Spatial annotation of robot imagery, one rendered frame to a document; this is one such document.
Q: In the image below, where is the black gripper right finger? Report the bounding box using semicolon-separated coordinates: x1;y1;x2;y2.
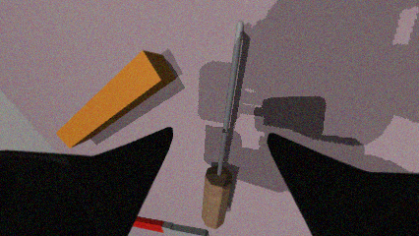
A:
267;133;419;236

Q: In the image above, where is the orange rectangular bar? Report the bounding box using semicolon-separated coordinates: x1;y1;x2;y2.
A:
56;50;176;148

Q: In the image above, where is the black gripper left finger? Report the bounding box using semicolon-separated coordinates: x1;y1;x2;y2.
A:
0;127;173;236

